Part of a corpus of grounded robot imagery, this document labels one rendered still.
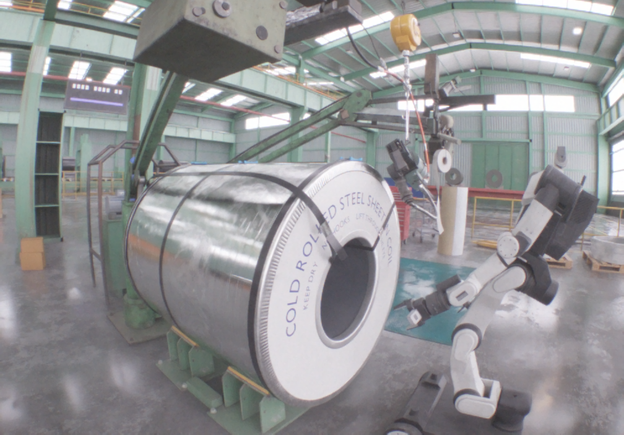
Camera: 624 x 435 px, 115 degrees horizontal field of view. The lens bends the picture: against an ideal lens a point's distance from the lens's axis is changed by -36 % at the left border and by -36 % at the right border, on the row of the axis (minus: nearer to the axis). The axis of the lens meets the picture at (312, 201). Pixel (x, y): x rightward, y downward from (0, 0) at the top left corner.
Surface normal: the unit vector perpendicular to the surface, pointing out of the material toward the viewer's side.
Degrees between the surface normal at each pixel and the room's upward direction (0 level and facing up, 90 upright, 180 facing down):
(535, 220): 90
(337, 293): 59
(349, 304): 49
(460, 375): 90
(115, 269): 90
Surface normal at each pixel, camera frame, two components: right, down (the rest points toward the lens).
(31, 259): 0.62, 0.07
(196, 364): 0.79, 0.07
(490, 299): -0.62, 0.43
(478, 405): -0.58, 0.03
